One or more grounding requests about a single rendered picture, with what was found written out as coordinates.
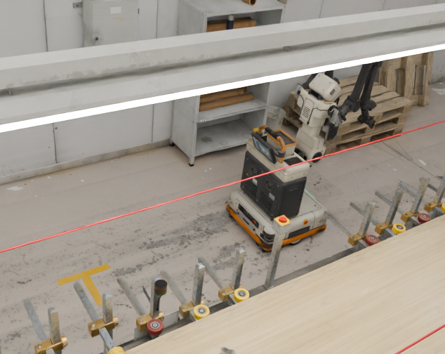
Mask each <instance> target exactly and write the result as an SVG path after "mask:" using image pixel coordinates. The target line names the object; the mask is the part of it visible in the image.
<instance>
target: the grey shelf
mask: <svg viewBox="0 0 445 354"><path fill-rule="evenodd" d="M285 11H286V5H284V4H282V3H280V2H279V1H277V0H257V1H256V3H255V5H254V6H251V5H249V4H247V3H246V2H244V1H242V0H179V2H178V24H177V36H182V35H188V34H199V33H200V32H201V33H206V26H207V21H213V20H225V19H227V18H228V15H229V14H234V18H243V17H251V19H254V20H255V22H256V27H257V26H263V25H273V24H279V23H284V16H285ZM252 14H253V15H252ZM257 16H258V17H257ZM272 85H273V81H267V82H263V83H259V84H252V85H248V86H246V88H247V91H246V92H244V94H245V93H253V95H254V99H253V100H248V101H245V102H242V103H236V104H232V105H226V106H223V107H217V108H213V109H210V110H204V111H201V112H199V102H200V94H199V95H195V96H188V97H184V98H177V99H173V104H172V116H171V138H170V143H169V145H170V146H171V147H173V146H174V144H173V142H174V143H175V144H176V145H177V146H178V147H179V148H180V149H181V150H182V151H183V152H184V153H185V154H186V155H187V156H188V157H189V158H190V162H189V165H190V166H194V157H196V156H199V155H203V154H206V153H208V152H212V151H217V150H224V149H227V148H232V147H235V146H238V145H243V144H247V140H248V139H249V138H250V137H252V135H251V132H252V131H253V129H255V128H259V127H260V126H262V125H266V120H267V113H268V108H269V104H270V96H271V92H272ZM238 115H239V116H238Z"/></svg>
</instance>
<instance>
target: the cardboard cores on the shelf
mask: <svg viewBox="0 0 445 354"><path fill-rule="evenodd" d="M226 26H227V19H225V20H213V21H207V26H206V32H217V31H223V30H226ZM255 26H256V22H255V20H254V19H251V17H243V18H235V19H234V27H233V29H239V28H246V27H255ZM246 91H247V88H246V86H241V87H236V88H230V89H225V90H221V91H214V92H210V93H203V94H200V102H199V112H201V111H204V110H210V109H213V108H217V107H223V106H226V105H232V104H236V103H242V102H245V101H248V100H253V99H254V95H253V93H245V94H244V92H246Z"/></svg>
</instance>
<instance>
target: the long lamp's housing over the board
mask: <svg viewBox="0 0 445 354"><path fill-rule="evenodd" d="M444 44H445V22H441V23H437V24H431V25H423V26H417V27H409V28H404V29H395V30H390V31H385V32H376V33H371V34H362V35H357V36H352V37H343V38H338V39H329V40H324V41H316V42H310V43H306V44H296V45H292V46H290V49H289V51H286V50H285V49H283V47H278V48H269V49H264V50H259V51H250V52H245V53H236V54H231V55H222V56H217V57H212V58H203V59H198V60H189V61H185V62H179V63H171V64H165V65H157V66H151V67H143V68H138V69H133V70H124V71H119V72H110V73H105V74H96V75H91V76H86V77H77V78H72V79H63V80H58V81H50V82H44V83H40V84H30V85H26V86H16V87H12V88H11V96H10V95H9V93H8V91H7V90H6V88H3V89H0V126H1V125H5V124H12V123H16V122H23V121H28V120H32V119H39V118H44V117H50V116H55V115H59V114H66V113H70V112H78V111H82V110H89V109H93V108H97V107H104V106H109V105H116V104H120V103H127V102H132V101H136V100H143V99H148V98H154V97H159V96H166V95H170V94H174V93H182V92H186V91H193V90H197V89H204V88H208V87H213V86H220V85H224V84H231V83H236V82H240V81H247V80H252V79H258V78H263V77H270V76H274V75H278V74H286V73H289V72H297V71H301V70H308V69H312V68H317V67H324V66H328V65H335V64H340V63H347V62H351V61H355V60H362V59H367V58H374V57H378V56H382V55H389V54H393V53H401V52H405V51H412V50H416V49H421V48H428V47H432V46H439V45H444Z"/></svg>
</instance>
